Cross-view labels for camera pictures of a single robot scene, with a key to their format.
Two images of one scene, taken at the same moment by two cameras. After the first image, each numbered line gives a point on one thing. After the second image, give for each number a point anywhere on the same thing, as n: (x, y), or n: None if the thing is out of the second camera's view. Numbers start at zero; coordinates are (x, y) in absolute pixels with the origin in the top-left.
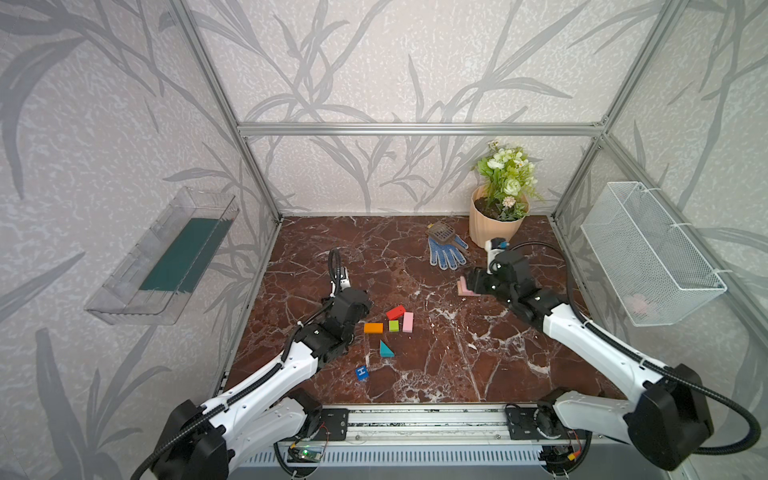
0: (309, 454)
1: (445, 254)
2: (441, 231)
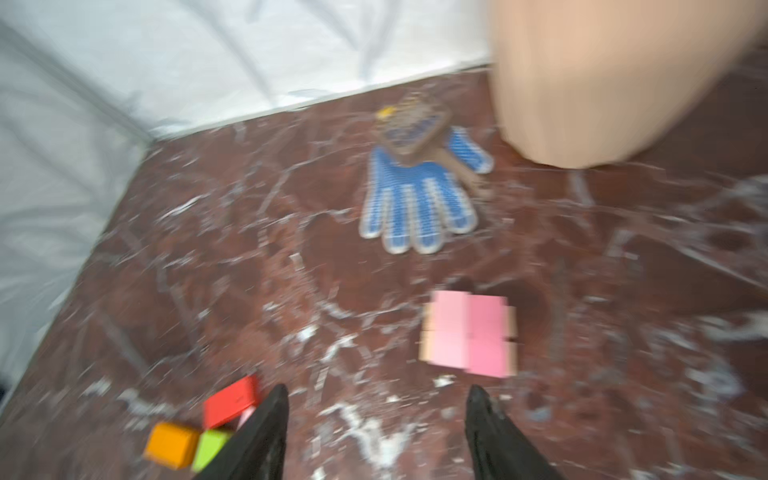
0: None
1: (417, 205)
2: (413, 129)
